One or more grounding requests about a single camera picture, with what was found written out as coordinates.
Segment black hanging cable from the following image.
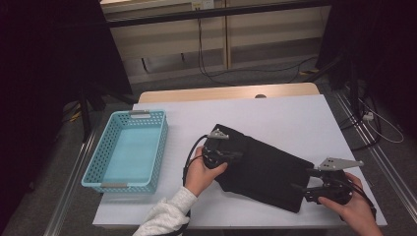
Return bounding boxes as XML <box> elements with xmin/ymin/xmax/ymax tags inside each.
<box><xmin>196</xmin><ymin>18</ymin><xmax>319</xmax><ymax>88</ymax></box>

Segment person's right hand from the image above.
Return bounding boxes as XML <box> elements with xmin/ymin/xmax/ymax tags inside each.
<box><xmin>318</xmin><ymin>172</ymin><xmax>383</xmax><ymax>236</ymax></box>

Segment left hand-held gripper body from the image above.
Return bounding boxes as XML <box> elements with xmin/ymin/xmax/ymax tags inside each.
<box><xmin>202</xmin><ymin>128</ymin><xmax>230</xmax><ymax>170</ymax></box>

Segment white floor cable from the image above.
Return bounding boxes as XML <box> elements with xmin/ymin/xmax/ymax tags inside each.
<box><xmin>358</xmin><ymin>97</ymin><xmax>405</xmax><ymax>145</ymax></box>

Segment black floor cable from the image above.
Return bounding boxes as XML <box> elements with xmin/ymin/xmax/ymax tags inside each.
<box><xmin>338</xmin><ymin>94</ymin><xmax>383</xmax><ymax>151</ymax></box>

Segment light wooden shelf unit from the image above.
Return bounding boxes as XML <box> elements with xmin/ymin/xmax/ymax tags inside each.
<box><xmin>99</xmin><ymin>0</ymin><xmax>332</xmax><ymax>85</ymax></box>

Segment person's left hand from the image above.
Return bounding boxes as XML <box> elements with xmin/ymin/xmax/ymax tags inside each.
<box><xmin>184</xmin><ymin>146</ymin><xmax>229</xmax><ymax>198</ymax></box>

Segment metal floor rail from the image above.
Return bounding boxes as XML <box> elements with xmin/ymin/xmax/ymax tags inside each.
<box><xmin>333</xmin><ymin>89</ymin><xmax>417</xmax><ymax>214</ymax></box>
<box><xmin>43</xmin><ymin>131</ymin><xmax>99</xmax><ymax>236</ymax></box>

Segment white table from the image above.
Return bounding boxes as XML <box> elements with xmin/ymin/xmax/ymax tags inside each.
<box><xmin>92</xmin><ymin>93</ymin><xmax>387</xmax><ymax>229</ymax></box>

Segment yellow cable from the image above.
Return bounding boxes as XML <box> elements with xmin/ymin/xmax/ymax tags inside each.
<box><xmin>62</xmin><ymin>102</ymin><xmax>83</xmax><ymax>124</ymax></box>

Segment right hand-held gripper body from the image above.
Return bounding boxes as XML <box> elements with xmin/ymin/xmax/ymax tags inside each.
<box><xmin>304</xmin><ymin>157</ymin><xmax>365</xmax><ymax>206</ymax></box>

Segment black curtain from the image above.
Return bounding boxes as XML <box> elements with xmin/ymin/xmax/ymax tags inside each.
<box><xmin>0</xmin><ymin>0</ymin><xmax>134</xmax><ymax>230</ymax></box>
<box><xmin>316</xmin><ymin>0</ymin><xmax>417</xmax><ymax>139</ymax></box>

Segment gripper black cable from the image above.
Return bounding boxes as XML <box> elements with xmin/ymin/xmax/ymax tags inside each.
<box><xmin>181</xmin><ymin>133</ymin><xmax>210</xmax><ymax>186</ymax></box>
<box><xmin>340</xmin><ymin>178</ymin><xmax>378</xmax><ymax>220</ymax></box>

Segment black pants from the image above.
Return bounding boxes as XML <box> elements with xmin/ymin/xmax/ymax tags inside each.
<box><xmin>209</xmin><ymin>123</ymin><xmax>315</xmax><ymax>214</ymax></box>

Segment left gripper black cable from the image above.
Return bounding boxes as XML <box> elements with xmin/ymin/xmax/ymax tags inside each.
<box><xmin>181</xmin><ymin>133</ymin><xmax>210</xmax><ymax>186</ymax></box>

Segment white wall socket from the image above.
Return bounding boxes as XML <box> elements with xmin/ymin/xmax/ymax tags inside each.
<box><xmin>191</xmin><ymin>0</ymin><xmax>215</xmax><ymax>11</ymax></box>

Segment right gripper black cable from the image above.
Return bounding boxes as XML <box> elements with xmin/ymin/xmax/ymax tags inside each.
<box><xmin>340</xmin><ymin>178</ymin><xmax>378</xmax><ymax>220</ymax></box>

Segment light blue plastic basket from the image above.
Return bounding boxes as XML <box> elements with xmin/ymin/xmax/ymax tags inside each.
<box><xmin>81</xmin><ymin>109</ymin><xmax>170</xmax><ymax>195</ymax></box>

